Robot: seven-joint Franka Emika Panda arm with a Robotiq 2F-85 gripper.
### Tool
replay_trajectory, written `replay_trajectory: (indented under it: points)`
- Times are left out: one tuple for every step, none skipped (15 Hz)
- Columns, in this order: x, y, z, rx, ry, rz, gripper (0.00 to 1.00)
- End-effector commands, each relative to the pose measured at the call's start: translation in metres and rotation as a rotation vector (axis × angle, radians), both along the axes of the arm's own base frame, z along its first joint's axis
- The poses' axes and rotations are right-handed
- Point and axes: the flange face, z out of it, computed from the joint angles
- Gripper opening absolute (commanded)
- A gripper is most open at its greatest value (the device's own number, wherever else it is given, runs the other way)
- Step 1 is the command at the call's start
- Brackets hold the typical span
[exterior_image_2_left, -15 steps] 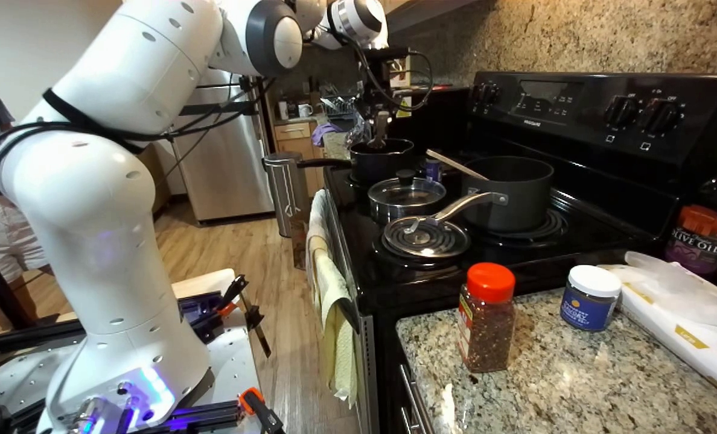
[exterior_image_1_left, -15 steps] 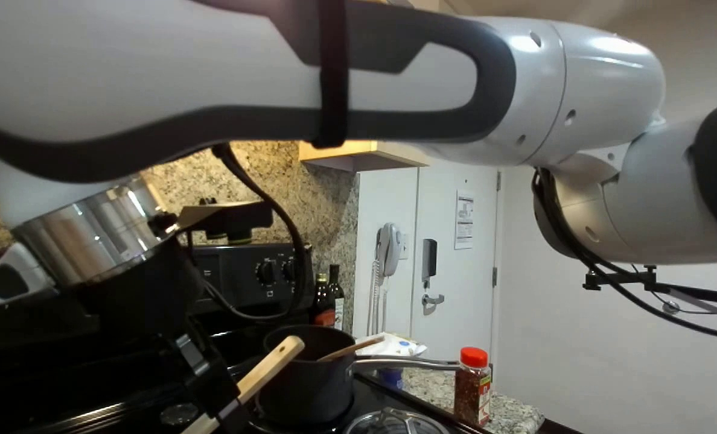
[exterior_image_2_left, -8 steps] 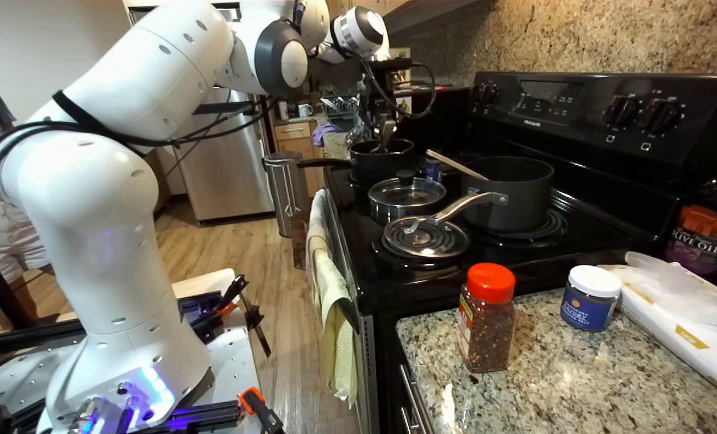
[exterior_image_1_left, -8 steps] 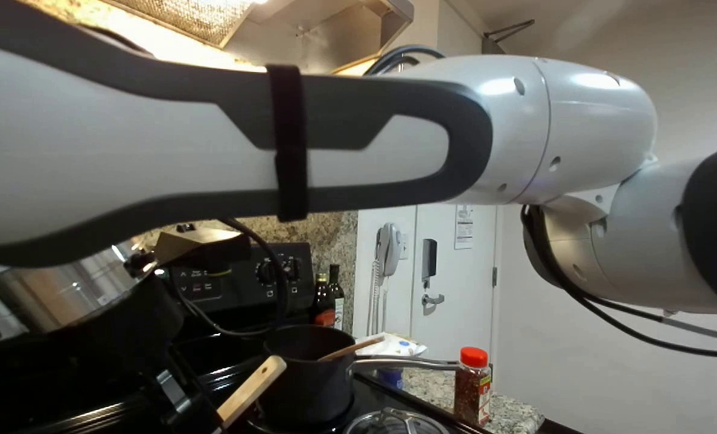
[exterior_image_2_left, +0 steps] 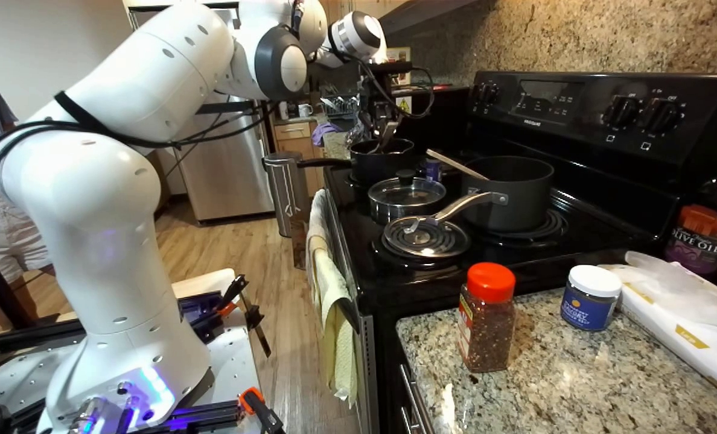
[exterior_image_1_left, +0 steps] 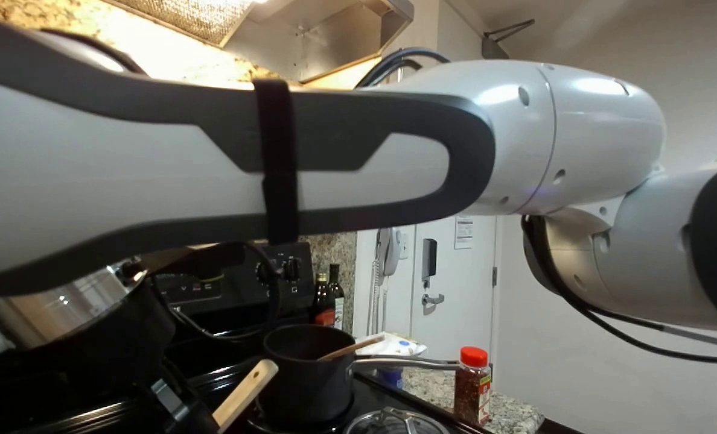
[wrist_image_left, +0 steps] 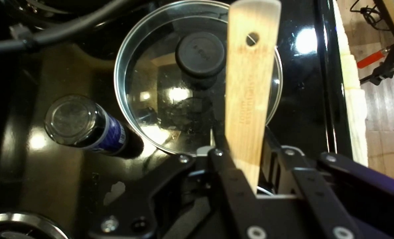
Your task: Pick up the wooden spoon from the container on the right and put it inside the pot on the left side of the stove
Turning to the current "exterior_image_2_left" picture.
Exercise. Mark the thin wooden utensil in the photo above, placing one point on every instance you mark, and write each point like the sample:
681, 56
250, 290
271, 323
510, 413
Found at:
456, 165

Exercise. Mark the dark olive oil bottle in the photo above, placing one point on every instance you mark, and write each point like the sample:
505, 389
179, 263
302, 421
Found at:
699, 241

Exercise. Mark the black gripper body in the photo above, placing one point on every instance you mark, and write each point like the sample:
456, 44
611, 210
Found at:
383, 97

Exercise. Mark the stainless steel appliance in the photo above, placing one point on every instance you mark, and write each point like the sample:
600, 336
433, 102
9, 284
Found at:
220, 177

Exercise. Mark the white plastic package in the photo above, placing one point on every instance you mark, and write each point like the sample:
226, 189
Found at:
679, 322

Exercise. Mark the black electric stove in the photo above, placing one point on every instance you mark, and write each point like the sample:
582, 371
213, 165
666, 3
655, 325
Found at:
551, 100

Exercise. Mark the orange black clamp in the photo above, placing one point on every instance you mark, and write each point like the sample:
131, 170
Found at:
260, 410

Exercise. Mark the small black pot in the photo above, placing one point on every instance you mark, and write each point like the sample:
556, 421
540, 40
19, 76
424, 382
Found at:
374, 170

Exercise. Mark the robot base platform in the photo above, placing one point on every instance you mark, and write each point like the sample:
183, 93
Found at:
229, 369

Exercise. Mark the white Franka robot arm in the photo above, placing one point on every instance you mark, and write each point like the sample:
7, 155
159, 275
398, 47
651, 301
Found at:
107, 207

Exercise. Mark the red lid spice jar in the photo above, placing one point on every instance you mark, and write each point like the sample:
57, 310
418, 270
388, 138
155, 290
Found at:
486, 329

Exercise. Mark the yellow dish towel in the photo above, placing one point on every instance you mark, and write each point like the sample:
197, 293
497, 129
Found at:
330, 313

